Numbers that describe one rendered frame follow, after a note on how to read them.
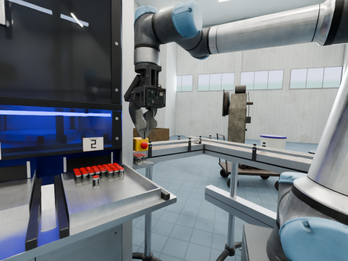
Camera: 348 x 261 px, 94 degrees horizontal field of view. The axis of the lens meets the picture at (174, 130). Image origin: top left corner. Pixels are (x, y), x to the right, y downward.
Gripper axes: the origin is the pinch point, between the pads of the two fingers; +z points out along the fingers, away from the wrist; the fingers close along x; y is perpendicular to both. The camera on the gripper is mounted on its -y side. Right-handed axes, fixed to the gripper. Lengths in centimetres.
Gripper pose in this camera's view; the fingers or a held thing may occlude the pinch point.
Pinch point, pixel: (143, 134)
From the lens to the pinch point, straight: 51.7
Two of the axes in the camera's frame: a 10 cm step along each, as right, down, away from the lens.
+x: 7.9, -0.3, 6.2
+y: 6.2, 0.8, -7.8
